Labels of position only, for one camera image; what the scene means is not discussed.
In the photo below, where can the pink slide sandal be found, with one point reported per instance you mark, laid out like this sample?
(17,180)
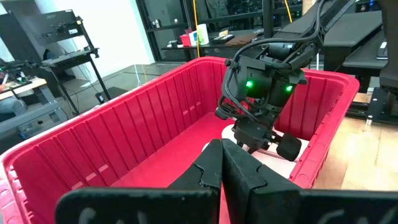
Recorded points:
(273,161)

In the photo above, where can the black frame side rail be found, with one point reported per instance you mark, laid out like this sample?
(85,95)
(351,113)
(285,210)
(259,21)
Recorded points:
(360,109)

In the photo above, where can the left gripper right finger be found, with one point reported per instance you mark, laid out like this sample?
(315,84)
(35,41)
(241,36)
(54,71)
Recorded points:
(280,205)

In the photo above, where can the small red box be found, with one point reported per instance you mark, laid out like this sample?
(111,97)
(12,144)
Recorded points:
(185,40)

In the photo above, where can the red plastic bin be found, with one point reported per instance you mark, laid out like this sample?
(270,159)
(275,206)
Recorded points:
(140,124)

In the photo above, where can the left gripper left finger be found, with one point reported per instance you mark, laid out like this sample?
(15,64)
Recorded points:
(155,205)

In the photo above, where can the white paper cup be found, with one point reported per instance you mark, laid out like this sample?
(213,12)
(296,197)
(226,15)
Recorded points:
(202,34)

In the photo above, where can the black equipment stand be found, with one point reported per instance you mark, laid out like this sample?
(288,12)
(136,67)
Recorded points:
(66,40)

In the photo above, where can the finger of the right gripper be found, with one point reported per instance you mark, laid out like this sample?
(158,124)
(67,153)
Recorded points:
(289,147)

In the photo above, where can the grey workbench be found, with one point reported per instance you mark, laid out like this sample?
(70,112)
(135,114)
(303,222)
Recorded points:
(28,105)

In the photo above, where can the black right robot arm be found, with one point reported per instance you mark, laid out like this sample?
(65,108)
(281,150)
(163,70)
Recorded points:
(270,74)

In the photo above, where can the dark side table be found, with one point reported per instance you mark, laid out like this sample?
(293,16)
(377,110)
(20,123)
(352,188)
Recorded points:
(217,43)

